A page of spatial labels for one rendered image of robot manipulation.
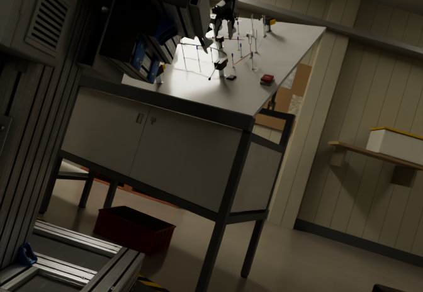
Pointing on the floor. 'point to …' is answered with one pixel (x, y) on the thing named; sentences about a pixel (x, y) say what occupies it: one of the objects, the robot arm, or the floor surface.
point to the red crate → (134, 229)
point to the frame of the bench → (226, 218)
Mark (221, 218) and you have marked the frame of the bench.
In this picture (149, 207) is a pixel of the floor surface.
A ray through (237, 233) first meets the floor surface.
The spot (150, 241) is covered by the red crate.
